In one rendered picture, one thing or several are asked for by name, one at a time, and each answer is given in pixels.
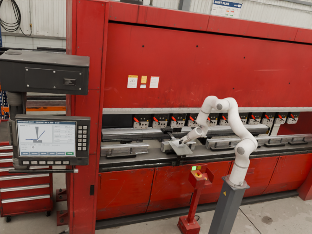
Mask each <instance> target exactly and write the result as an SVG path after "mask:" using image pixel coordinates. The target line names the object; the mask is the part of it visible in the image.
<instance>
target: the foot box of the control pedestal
mask: <svg viewBox="0 0 312 234"><path fill-rule="evenodd" d="M185 218H188V215H186V216H181V217H179V221H178V224H177V226H178V228H179V229H180V231H181V233H182V234H199V231H200V228H201V227H200V225H199V224H198V222H197V221H196V219H195V218H194V222H195V224H193V225H187V223H186V222H185Z"/></svg>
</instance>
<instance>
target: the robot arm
mask: <svg viewBox="0 0 312 234"><path fill-rule="evenodd" d="M212 108H214V109H215V110H216V111H227V112H228V123H229V125H230V127H231V129H232V130H233V132H234V133H235V134H236V135H237V136H238V137H239V138H240V139H241V140H242V141H241V142H239V143H238V144H237V146H236V147H235V155H236V158H235V161H234V165H233V168H232V171H231V174H230V175H227V176H226V177H225V181H226V183H227V184H228V185H230V186H231V187H233V188H236V189H244V188H245V187H246V186H247V182H246V181H245V180H244V179H245V176H246V173H247V169H248V166H249V164H250V160H249V155H250V154H251V153H252V152H253V151H255V150H256V149H257V146H258V143H257V141H256V139H255V138H254V136H253V135H252V134H251V133H250V132H249V131H248V130H247V129H246V128H245V127H244V125H243V123H242V121H241V119H240V117H239V113H238V105H237V102H236V101H235V99H233V98H231V97H228V98H225V99H218V98H217V97H216V96H208V97H207V98H206V99H205V100H204V102H203V105H202V107H201V109H200V112H199V114H198V117H197V119H196V122H197V123H198V124H200V125H202V128H200V127H196V128H194V129H193V130H192V131H190V132H189V133H188V134H187V135H186V136H184V137H183V138H181V140H180V141H179V145H180V144H182V143H184V144H186V143H187V142H190V141H193V140H194V139H196V138H198V137H205V136H206V134H207V131H208V125H207V123H206V120H207V118H208V116H209V114H210V112H211V110H212Z"/></svg>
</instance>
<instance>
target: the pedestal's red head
mask: <svg viewBox="0 0 312 234"><path fill-rule="evenodd" d="M205 165H206V171H205V173H204V174H202V173H201V172H200V171H199V170H197V166H199V165H196V170H192V167H193V166H191V169H190V173H189V177H188V181H189V182H190V183H191V185H192V186H193V188H194V189H203V188H209V187H212V183H213V180H214V174H213V173H212V172H211V171H210V170H209V168H208V167H207V164H205ZM201 166H203V165H201ZM201 169H202V167H201ZM201 169H200V170H201ZM197 172H200V173H201V175H202V177H196V176H195V174H196V173H197ZM205 177H206V178H207V181H206V178H205Z"/></svg>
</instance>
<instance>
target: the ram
mask: <svg viewBox="0 0 312 234"><path fill-rule="evenodd" d="M129 75H132V76H138V77H137V85H136V88H127V87H128V77H129ZM142 76H147V80H146V83H141V79H142ZM151 76H155V77H159V83H158V88H150V78H151ZM141 85H146V87H145V88H140V87H141ZM208 96H216V97H217V98H218V99H225V98H233V99H235V101H236V102H237V105H238V107H312V45H310V44H302V43H293V42H285V41H276V40H268V39H257V38H248V37H240V36H231V35H223V34H215V33H206V32H194V31H186V30H178V29H169V28H161V27H152V26H141V25H133V24H124V23H116V22H108V35H107V49H106V64H105V79H104V100H103V108H201V107H202V105H203V102H204V100H205V99H206V98H207V97H208ZM294 111H312V110H238V112H294ZM199 112H200V111H199V110H169V111H103V114H157V113H199Z"/></svg>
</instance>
